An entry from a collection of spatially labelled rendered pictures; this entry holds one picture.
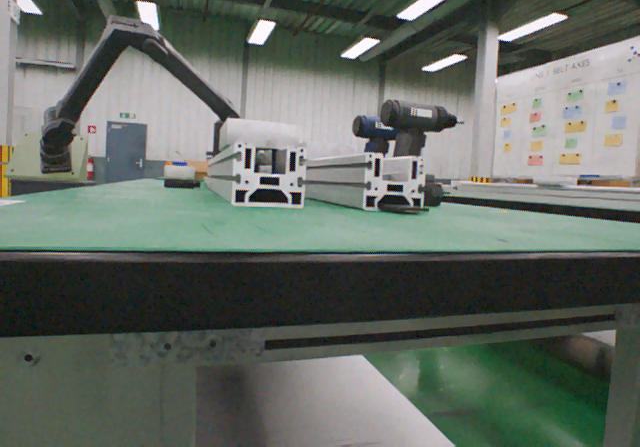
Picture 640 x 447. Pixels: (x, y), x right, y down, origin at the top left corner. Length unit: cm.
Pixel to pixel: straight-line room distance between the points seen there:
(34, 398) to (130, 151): 1205
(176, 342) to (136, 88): 1228
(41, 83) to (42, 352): 1266
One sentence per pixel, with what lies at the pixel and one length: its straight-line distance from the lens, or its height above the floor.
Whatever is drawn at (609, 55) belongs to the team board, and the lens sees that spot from 388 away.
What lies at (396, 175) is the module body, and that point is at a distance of 71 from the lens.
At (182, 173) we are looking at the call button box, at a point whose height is 82.
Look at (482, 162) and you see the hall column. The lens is 921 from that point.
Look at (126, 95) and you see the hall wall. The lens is 1256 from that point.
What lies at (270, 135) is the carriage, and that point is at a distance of 67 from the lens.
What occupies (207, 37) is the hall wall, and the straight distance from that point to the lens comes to 1289.
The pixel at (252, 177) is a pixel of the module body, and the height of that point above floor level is 82.
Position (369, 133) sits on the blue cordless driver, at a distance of 114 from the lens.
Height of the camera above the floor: 82
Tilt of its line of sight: 3 degrees down
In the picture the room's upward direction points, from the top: 3 degrees clockwise
